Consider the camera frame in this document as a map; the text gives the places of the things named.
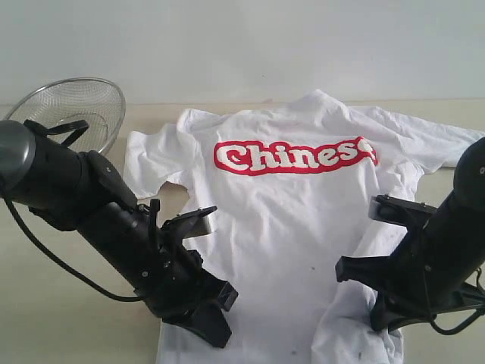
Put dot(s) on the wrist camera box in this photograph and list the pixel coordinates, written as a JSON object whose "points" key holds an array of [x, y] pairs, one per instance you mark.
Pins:
{"points": [[190, 224], [391, 210]]}

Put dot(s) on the metal mesh strainer bowl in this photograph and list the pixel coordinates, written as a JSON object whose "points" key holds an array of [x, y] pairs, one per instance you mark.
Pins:
{"points": [[99, 102]]}

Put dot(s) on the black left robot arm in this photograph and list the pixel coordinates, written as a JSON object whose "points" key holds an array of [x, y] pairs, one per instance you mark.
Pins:
{"points": [[83, 192]]}

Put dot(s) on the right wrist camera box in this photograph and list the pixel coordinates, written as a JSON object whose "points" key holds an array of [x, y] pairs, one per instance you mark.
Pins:
{"points": [[391, 210]]}

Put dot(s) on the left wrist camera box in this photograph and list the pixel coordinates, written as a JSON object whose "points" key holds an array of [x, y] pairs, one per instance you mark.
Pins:
{"points": [[190, 224]]}

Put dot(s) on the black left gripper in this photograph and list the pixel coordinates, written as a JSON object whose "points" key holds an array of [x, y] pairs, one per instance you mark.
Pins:
{"points": [[175, 288]]}

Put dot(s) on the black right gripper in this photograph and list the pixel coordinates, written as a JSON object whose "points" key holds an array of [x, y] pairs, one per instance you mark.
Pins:
{"points": [[424, 277]]}

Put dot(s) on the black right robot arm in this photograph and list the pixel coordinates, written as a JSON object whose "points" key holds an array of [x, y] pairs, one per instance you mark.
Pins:
{"points": [[461, 213]]}

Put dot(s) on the white t-shirt red lettering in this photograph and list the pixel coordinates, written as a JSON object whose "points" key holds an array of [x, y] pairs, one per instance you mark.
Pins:
{"points": [[291, 187]]}

